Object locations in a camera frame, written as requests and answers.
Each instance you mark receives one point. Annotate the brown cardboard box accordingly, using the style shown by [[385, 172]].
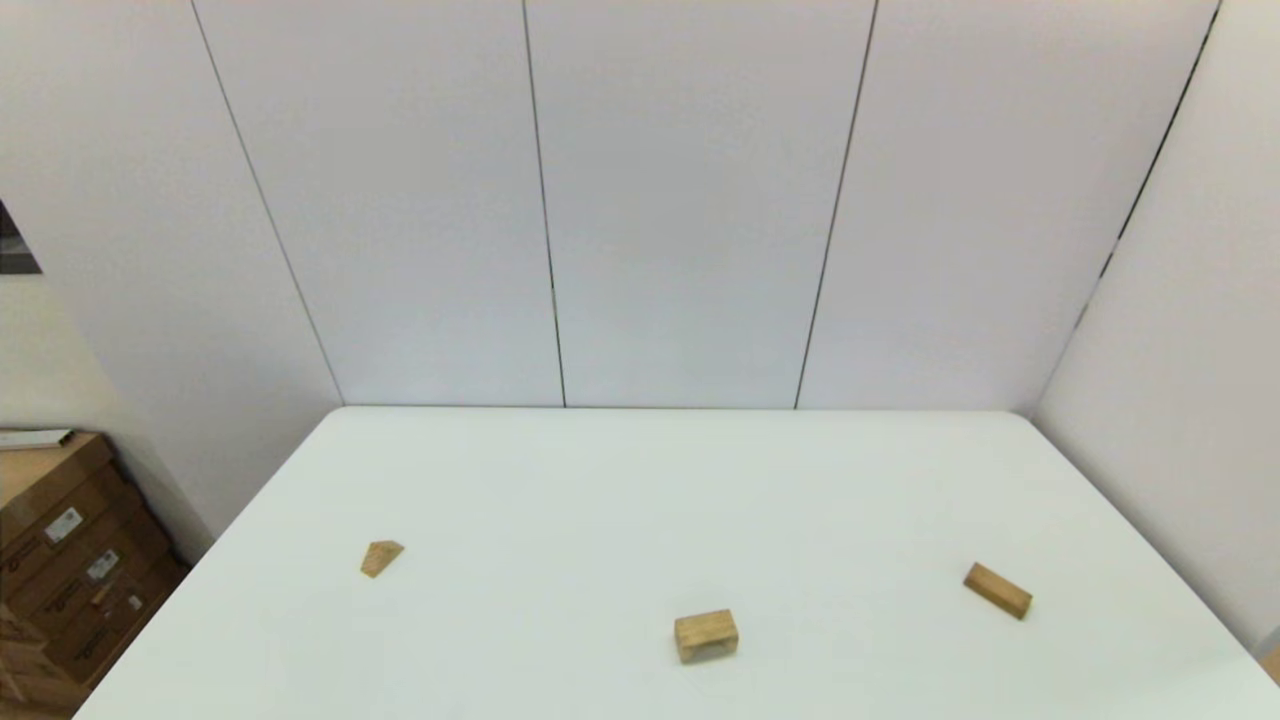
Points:
[[30, 670], [100, 610], [50, 480]]

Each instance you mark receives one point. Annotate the arched wooden building block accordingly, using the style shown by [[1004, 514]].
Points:
[[705, 630]]

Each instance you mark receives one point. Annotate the triangular wooden building block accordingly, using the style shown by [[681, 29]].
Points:
[[380, 558]]

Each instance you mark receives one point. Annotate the rectangular wooden building block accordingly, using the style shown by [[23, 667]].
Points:
[[998, 590]]

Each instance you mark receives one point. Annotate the flat white board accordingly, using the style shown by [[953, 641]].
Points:
[[30, 437]]

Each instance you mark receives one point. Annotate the dark wall window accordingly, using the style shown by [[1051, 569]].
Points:
[[12, 250]]

